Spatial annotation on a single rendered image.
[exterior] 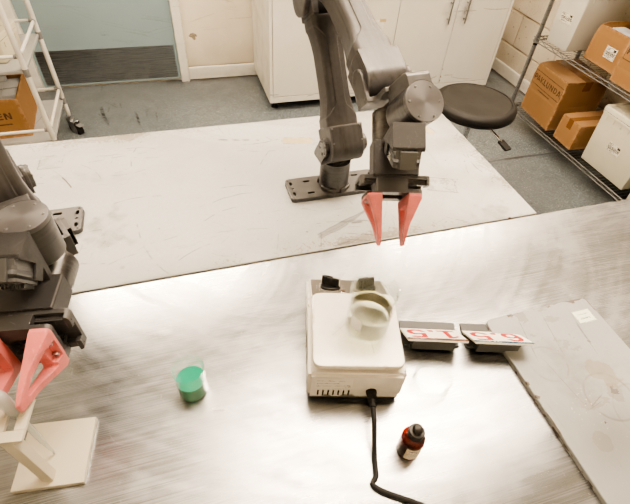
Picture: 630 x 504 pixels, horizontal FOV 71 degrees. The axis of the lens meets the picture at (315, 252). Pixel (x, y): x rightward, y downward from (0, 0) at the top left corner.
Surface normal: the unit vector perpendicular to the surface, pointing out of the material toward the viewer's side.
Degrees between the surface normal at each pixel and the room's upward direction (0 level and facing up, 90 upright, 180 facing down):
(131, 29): 90
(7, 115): 91
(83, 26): 90
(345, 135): 56
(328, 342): 0
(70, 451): 0
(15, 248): 1
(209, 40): 90
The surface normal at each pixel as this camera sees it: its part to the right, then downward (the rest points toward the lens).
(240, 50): 0.28, 0.70
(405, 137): 0.06, -0.07
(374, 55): 0.20, -0.36
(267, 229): 0.06, -0.69
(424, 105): 0.28, -0.07
